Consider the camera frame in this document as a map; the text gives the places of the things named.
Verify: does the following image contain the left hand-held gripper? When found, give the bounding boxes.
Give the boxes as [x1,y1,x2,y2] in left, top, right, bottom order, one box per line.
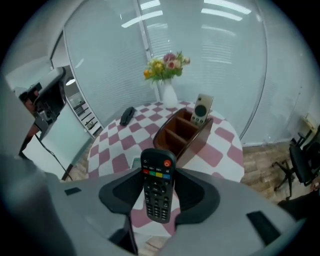
[18,66,68,134]

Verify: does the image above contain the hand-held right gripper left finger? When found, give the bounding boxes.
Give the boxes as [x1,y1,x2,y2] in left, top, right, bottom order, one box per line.
[59,167,145,256]

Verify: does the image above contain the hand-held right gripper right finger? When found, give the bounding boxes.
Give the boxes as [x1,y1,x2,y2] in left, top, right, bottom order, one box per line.
[159,167,308,256]

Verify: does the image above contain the white remote control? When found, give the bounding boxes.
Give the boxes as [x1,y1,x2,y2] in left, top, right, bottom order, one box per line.
[131,156,143,171]

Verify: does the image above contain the dark brown organizer box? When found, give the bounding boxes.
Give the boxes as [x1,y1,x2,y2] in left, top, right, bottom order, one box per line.
[152,107,214,168]

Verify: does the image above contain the black remote control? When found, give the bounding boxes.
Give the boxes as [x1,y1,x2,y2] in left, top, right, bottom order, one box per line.
[119,106,137,127]

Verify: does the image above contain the white drawer cabinet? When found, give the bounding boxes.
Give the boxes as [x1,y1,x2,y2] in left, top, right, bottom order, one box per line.
[66,92,104,139]

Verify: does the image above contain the round checkered table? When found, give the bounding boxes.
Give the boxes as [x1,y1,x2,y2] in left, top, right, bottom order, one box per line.
[87,100,245,237]

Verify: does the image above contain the black office chair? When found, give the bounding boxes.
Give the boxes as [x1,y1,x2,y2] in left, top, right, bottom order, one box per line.
[272,134,320,201]

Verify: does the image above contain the colourful flower bouquet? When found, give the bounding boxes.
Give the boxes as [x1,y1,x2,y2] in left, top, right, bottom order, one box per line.
[143,51,192,85]

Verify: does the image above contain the white vase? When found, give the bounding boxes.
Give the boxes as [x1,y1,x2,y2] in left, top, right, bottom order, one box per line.
[161,78,179,109]

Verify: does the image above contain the light wooden side table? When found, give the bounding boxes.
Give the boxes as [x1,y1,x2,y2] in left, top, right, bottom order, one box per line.
[301,112,320,132]

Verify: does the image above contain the white slatted window blinds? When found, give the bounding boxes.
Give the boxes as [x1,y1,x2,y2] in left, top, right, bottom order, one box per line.
[63,0,266,141]

